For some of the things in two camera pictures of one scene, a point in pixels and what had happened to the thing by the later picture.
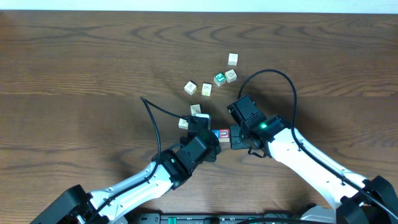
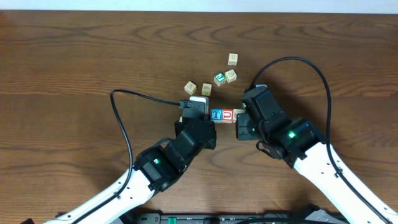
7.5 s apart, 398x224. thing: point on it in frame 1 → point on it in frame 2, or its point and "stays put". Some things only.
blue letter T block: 217,132 → 216,115
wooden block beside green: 231,76 stays put
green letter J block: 219,79 stays put
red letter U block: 224,135 → 228,116
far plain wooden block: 232,59 stays put
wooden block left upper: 190,87 stays put
